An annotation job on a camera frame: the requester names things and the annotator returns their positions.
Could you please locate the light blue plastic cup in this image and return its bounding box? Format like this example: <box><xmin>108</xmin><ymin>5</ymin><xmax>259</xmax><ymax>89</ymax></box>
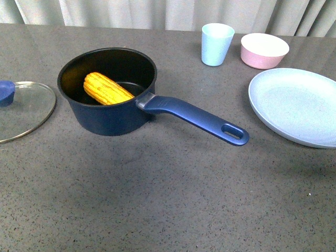
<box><xmin>201</xmin><ymin>23</ymin><xmax>235</xmax><ymax>67</ymax></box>

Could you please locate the light blue plate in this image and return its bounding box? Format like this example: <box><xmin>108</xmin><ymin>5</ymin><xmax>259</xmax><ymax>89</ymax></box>
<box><xmin>248</xmin><ymin>68</ymin><xmax>335</xmax><ymax>149</ymax></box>

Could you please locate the dark blue saucepan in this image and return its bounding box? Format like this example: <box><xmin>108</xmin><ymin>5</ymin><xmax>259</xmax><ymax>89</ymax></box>
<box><xmin>57</xmin><ymin>48</ymin><xmax>249</xmax><ymax>146</ymax></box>

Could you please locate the pink bowl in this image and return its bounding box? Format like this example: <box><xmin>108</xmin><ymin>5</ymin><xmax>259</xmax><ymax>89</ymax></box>
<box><xmin>240</xmin><ymin>33</ymin><xmax>289</xmax><ymax>70</ymax></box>

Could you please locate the glass lid with blue knob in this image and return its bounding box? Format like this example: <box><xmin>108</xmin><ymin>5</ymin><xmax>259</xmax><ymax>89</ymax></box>
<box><xmin>1</xmin><ymin>80</ymin><xmax>56</xmax><ymax>143</ymax></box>

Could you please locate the white curtain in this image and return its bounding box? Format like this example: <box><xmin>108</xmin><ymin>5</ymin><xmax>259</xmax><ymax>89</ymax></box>
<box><xmin>1</xmin><ymin>0</ymin><xmax>335</xmax><ymax>37</ymax></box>

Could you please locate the yellow corn cob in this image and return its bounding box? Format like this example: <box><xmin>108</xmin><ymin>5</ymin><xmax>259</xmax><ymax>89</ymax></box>
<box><xmin>83</xmin><ymin>72</ymin><xmax>134</xmax><ymax>105</ymax></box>

